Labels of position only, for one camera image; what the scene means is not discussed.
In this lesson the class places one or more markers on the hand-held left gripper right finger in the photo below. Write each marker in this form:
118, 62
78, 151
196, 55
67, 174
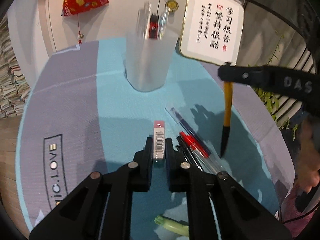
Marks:
168, 155

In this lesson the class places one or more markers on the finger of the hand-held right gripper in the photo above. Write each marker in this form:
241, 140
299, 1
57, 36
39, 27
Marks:
237, 76

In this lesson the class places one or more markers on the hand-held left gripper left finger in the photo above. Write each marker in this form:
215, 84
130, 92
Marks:
149, 155

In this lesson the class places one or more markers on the pink and teal eraser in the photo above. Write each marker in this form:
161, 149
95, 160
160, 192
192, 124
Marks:
159, 135

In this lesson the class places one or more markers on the yellow pen with black tip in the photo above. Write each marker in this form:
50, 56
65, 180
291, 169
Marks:
227, 105

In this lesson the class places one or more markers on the blue pen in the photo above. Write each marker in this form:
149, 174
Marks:
182, 121

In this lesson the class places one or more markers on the green highlighter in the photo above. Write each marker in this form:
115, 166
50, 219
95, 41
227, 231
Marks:
172, 226

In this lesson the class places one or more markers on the translucent plastic cup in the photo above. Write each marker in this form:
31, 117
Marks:
147, 67

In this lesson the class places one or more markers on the clear pen with white grip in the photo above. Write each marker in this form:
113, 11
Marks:
163, 22

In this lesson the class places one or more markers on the red and black pen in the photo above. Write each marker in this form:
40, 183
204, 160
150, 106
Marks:
153, 27

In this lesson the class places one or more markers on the person's right hand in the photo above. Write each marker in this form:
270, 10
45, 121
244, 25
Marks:
310, 150

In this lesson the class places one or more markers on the green leafy plant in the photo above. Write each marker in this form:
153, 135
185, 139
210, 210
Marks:
270, 100

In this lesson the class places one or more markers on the white framed calligraphy board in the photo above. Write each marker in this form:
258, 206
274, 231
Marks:
195, 30

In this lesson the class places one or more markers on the glass cabinet door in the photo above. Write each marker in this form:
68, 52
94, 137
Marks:
287, 17

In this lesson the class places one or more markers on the pile of stacked books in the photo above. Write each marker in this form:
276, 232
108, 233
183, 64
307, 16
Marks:
10, 80

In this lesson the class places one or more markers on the red pyramid hanging ornament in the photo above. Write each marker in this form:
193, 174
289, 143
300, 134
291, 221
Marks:
82, 0

